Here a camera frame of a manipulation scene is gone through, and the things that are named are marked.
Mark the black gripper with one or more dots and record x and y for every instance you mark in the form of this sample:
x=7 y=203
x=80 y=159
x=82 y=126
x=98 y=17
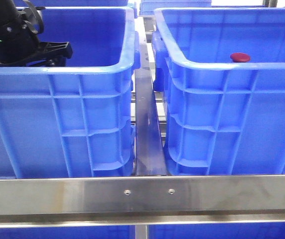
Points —
x=23 y=50

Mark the red mushroom push button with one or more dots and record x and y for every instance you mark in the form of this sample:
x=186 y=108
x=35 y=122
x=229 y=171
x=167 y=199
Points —
x=240 y=57

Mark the blue bin at left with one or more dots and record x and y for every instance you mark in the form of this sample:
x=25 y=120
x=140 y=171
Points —
x=128 y=3

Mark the blue plastic source bin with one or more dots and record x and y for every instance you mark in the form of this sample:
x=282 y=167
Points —
x=73 y=121

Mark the blue bin behind source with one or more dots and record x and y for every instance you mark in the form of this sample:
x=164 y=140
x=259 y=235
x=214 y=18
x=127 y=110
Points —
x=147 y=7

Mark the blue bin below left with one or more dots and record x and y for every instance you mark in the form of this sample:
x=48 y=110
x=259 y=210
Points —
x=99 y=232

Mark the blue bin below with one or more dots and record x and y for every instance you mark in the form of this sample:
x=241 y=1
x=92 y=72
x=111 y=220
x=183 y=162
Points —
x=99 y=232
x=219 y=231

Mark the blue plastic target bin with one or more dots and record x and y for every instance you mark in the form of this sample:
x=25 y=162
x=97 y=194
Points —
x=223 y=118

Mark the blue bin below right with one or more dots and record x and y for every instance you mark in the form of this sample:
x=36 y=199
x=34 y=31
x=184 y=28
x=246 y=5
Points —
x=219 y=231

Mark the steel divider rail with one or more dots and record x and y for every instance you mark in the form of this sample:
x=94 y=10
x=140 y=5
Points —
x=149 y=153

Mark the stainless steel front rail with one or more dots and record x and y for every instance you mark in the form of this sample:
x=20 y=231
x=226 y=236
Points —
x=77 y=202

